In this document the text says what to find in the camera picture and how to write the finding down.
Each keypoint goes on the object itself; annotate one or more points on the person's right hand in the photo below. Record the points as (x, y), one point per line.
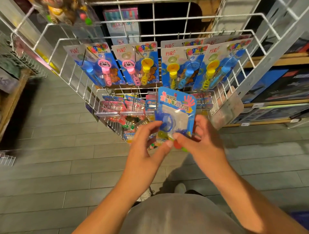
(205, 152)

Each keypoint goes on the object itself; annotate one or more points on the person's left hand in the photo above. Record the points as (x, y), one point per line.
(145, 164)

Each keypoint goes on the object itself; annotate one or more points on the blue packet blue sticky toy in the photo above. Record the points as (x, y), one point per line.
(176, 108)

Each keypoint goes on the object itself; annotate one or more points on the pile of small toy packets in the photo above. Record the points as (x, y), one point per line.
(113, 108)

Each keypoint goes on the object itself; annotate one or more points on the bubble wand cards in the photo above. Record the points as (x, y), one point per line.
(203, 60)

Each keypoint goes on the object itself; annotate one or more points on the pink and yellow bubble wand card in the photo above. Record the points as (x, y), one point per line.
(137, 62)

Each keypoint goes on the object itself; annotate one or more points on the blue and pink bubble wand card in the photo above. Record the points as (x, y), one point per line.
(94, 65)

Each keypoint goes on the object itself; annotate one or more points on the blue plastic shopping basket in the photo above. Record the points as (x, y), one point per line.
(302, 219)

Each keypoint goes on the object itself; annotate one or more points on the brown monkey toy packet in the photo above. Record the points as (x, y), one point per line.
(60, 12)

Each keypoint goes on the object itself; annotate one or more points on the person's left forearm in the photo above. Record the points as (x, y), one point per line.
(111, 212)

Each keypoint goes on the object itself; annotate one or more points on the person's grey clothing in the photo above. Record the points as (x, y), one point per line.
(181, 214)

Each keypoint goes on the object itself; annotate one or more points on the clear plastic label holder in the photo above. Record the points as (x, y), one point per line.
(227, 111)

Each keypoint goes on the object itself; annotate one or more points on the wooden shelf unit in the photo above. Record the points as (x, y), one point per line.
(285, 60)

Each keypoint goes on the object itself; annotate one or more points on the wooden goods shelf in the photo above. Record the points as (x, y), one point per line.
(9, 103)

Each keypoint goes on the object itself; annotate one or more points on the pink hanging packet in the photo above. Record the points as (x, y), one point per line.
(29, 53)

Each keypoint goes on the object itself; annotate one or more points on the wooden shelf with pouches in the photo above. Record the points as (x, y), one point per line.
(7, 79)

